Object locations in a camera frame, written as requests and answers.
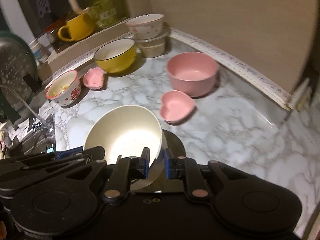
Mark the white floral bowl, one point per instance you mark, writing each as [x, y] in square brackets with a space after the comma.
[147, 28]

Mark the cream bowl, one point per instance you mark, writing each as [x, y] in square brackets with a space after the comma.
[125, 135]

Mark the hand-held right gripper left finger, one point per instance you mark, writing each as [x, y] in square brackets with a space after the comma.
[144, 163]

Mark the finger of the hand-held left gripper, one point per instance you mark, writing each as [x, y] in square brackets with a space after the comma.
[50, 167]
[67, 154]

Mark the small black box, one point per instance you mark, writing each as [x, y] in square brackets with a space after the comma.
[32, 82]

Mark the small pink flower dish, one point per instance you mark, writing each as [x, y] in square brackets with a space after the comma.
[93, 80]

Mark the clear wall hook sticker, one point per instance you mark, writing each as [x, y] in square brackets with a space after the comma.
[43, 3]

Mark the clear lidded plastic container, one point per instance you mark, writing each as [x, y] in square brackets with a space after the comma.
[152, 47]

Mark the white jar with blue label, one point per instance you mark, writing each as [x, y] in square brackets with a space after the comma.
[37, 52]

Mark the crumpled dish cloth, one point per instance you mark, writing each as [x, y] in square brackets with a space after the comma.
[5, 135]

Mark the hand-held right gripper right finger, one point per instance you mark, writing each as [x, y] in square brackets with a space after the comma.
[169, 166]

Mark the dark glass jar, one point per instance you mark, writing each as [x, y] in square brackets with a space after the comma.
[51, 36]

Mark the large pink bowl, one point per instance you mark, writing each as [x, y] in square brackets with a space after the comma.
[192, 80]

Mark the white mushroom print bowl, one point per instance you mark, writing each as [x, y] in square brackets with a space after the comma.
[67, 93]

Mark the yellow mug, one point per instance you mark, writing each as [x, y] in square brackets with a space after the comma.
[77, 27]

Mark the chrome faucet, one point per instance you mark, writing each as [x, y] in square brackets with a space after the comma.
[40, 122]

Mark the steel colander with teal rim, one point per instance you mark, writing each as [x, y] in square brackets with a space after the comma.
[12, 62]

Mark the yellow bowl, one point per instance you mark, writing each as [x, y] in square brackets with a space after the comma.
[117, 60]

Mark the steel sink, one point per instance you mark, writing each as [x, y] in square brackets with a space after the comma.
[35, 145]

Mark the pink heart-shaped dish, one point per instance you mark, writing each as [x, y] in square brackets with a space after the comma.
[176, 107]

